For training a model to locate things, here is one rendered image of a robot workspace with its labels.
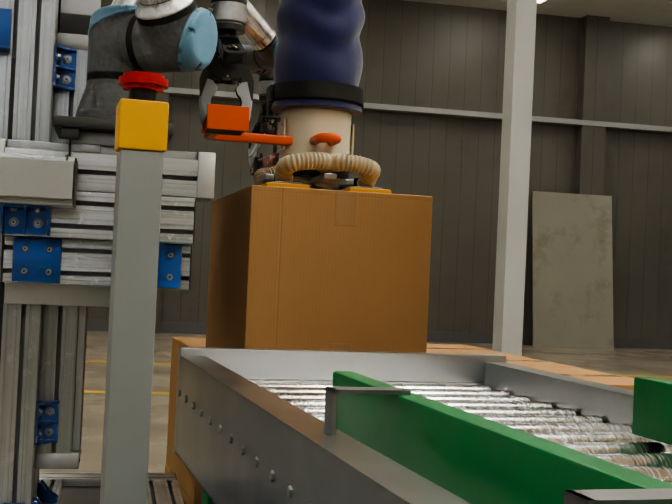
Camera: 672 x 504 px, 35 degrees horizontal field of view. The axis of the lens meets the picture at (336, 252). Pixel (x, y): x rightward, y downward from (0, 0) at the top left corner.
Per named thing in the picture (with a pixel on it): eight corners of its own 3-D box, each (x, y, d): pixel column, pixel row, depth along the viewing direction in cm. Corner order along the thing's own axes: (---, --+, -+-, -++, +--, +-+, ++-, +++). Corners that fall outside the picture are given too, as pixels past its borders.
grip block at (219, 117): (248, 131, 216) (249, 106, 217) (206, 128, 214) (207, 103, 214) (242, 136, 225) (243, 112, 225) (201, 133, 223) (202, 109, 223)
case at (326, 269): (425, 380, 230) (433, 196, 231) (242, 377, 220) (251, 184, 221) (352, 356, 288) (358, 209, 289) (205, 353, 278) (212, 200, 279)
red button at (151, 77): (170, 101, 149) (171, 73, 149) (119, 97, 147) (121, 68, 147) (164, 108, 156) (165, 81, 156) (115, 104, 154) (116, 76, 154)
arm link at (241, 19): (250, 3, 219) (210, -1, 217) (249, 25, 219) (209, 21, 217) (244, 11, 227) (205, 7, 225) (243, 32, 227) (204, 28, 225)
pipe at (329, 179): (383, 182, 241) (384, 156, 241) (275, 175, 235) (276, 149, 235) (345, 191, 274) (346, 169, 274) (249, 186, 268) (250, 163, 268)
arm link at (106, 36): (110, 83, 218) (114, 17, 218) (165, 81, 212) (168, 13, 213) (72, 72, 207) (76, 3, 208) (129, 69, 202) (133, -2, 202)
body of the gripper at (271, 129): (259, 136, 306) (261, 94, 306) (254, 138, 314) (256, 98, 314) (285, 137, 308) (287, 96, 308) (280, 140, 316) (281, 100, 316)
